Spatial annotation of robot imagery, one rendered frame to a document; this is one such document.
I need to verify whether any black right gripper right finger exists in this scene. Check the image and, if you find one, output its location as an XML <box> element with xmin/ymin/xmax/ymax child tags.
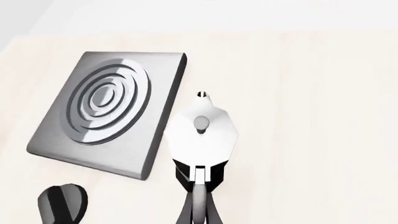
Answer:
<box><xmin>205</xmin><ymin>186</ymin><xmax>224</xmax><ymax>224</ymax></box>

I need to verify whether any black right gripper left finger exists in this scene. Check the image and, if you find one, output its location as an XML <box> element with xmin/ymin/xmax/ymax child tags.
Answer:
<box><xmin>175</xmin><ymin>187</ymin><xmax>194</xmax><ymax>224</ymax></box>

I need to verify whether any white and black moka pot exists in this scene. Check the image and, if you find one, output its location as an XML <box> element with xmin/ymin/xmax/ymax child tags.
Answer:
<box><xmin>164</xmin><ymin>90</ymin><xmax>239</xmax><ymax>224</ymax></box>

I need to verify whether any flat black stove plate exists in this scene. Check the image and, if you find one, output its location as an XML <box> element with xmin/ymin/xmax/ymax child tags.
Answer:
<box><xmin>27</xmin><ymin>51</ymin><xmax>188</xmax><ymax>181</ymax></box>

